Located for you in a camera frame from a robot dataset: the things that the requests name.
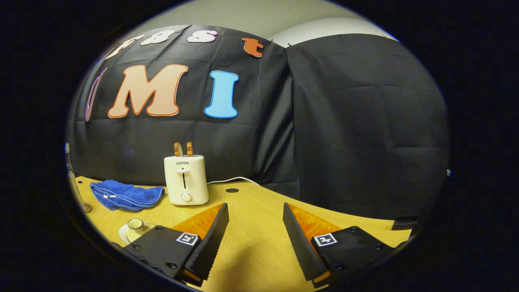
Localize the clear plastic water bottle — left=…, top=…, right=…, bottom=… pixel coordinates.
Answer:
left=65, top=143, right=92, bottom=213

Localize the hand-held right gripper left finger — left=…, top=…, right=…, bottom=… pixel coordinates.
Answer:
left=122, top=203, right=229, bottom=286

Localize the black backdrop cloth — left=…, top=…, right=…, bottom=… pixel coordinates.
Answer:
left=65, top=24, right=450, bottom=221

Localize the small black box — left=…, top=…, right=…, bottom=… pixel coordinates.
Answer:
left=392, top=216, right=419, bottom=231

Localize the white power cable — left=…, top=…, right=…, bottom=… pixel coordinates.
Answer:
left=207, top=176, right=260, bottom=186

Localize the white toaster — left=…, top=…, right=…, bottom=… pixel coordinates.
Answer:
left=164, top=155, right=210, bottom=206

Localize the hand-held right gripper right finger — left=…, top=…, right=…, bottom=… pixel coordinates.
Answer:
left=283, top=203, right=400, bottom=288

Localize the blue towel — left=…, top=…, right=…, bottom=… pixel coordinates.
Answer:
left=90, top=180, right=165, bottom=212

